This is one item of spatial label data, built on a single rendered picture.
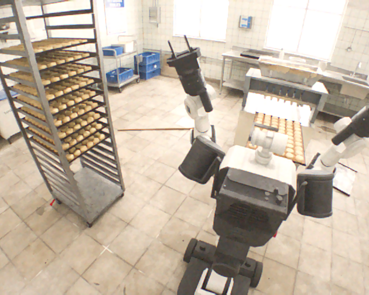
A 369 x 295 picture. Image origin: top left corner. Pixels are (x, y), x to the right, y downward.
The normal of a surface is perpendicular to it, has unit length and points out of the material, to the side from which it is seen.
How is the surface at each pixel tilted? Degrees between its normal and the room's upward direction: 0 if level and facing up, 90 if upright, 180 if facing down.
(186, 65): 97
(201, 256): 45
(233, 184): 0
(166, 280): 0
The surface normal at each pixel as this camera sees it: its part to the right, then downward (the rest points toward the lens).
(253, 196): 0.04, -0.81
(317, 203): -0.61, 0.07
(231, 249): -0.26, -0.20
